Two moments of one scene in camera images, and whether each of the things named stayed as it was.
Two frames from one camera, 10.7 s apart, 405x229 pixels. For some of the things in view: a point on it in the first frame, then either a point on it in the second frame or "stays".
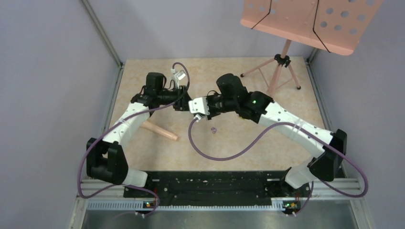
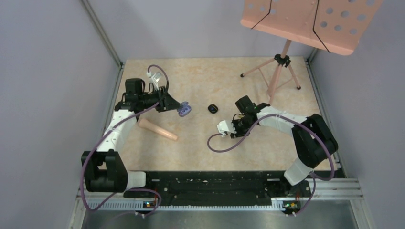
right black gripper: (209, 98) -> (239, 133)
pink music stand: (337, 25) stays
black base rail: (258, 188) stays
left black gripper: (182, 98) -> (166, 102)
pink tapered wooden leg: (159, 131) stays
